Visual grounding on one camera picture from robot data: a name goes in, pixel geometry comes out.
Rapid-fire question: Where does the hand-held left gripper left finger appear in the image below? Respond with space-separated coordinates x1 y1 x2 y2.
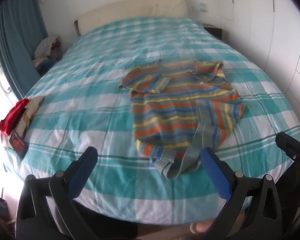
15 146 99 240

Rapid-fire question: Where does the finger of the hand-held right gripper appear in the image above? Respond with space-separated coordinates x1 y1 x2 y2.
275 131 300 180

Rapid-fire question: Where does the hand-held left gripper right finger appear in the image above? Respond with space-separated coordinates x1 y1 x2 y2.
200 147 288 240

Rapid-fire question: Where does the striped knit sweater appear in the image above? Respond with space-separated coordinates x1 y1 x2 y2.
118 59 245 179

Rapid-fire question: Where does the pile of clothes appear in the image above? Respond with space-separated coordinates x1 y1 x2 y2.
32 35 63 73

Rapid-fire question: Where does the person's toe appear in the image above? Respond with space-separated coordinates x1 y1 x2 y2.
190 221 215 234

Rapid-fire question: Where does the folded dark red printed garment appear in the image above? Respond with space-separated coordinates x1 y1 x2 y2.
9 132 28 158

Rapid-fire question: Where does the folded beige striped garment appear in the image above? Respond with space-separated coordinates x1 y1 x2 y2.
14 96 45 140

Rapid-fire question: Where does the red cloth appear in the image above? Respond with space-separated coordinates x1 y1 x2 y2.
0 98 30 135

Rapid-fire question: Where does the bed with teal plaid sheet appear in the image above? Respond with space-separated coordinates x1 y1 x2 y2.
2 17 300 224

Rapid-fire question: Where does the white wardrobe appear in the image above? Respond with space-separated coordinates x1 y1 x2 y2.
220 0 300 100

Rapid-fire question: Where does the dark wooden nightstand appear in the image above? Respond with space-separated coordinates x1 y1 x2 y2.
202 24 223 40

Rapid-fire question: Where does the blue curtain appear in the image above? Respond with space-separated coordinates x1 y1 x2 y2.
0 0 49 98

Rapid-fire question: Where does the cream padded headboard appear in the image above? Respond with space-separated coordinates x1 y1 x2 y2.
74 0 188 36

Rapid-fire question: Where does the wall socket panel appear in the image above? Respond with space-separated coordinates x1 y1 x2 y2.
193 2 208 12

